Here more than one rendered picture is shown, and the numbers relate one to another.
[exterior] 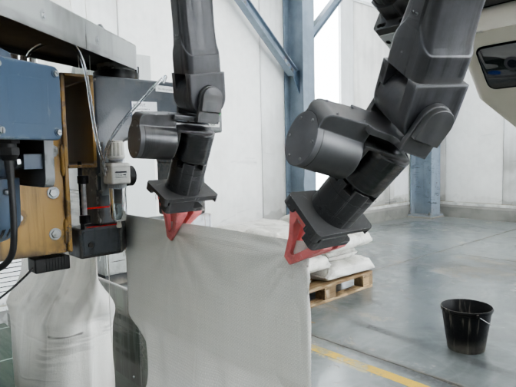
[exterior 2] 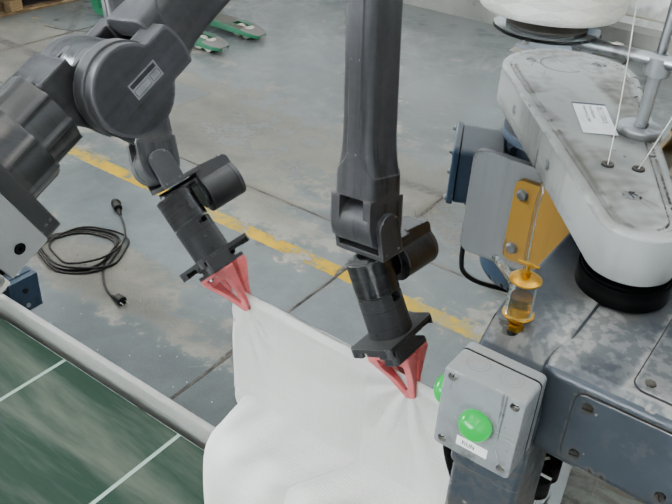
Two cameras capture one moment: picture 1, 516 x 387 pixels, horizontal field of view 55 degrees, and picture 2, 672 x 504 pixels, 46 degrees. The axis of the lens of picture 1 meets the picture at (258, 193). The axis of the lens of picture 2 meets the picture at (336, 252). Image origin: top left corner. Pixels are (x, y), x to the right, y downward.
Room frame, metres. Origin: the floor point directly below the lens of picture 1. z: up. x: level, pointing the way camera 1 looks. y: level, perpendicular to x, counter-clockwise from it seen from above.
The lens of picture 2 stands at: (1.56, -0.14, 1.77)
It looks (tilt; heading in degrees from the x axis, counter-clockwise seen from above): 33 degrees down; 166
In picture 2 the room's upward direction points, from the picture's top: 3 degrees clockwise
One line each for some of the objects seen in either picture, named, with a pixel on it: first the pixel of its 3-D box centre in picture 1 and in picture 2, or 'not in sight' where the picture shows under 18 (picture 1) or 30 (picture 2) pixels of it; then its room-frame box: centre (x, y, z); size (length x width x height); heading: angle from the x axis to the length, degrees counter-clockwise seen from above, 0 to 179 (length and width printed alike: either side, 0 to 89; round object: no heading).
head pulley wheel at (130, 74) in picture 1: (116, 78); (623, 276); (1.02, 0.28, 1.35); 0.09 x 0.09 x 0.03
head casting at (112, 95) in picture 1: (120, 147); (646, 431); (1.09, 0.30, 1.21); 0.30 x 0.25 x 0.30; 42
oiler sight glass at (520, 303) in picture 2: not in sight; (521, 296); (1.06, 0.15, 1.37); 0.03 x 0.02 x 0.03; 42
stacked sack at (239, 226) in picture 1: (250, 229); not in sight; (4.13, 0.07, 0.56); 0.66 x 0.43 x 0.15; 129
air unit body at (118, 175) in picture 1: (118, 184); not in sight; (0.89, 0.25, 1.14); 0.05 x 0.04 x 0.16; 132
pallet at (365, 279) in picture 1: (292, 283); not in sight; (4.20, -0.28, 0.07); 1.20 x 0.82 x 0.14; 134
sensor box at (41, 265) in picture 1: (49, 262); not in sight; (0.86, 0.37, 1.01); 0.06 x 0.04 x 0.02; 132
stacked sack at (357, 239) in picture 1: (332, 239); not in sight; (4.26, -0.64, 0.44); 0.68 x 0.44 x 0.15; 132
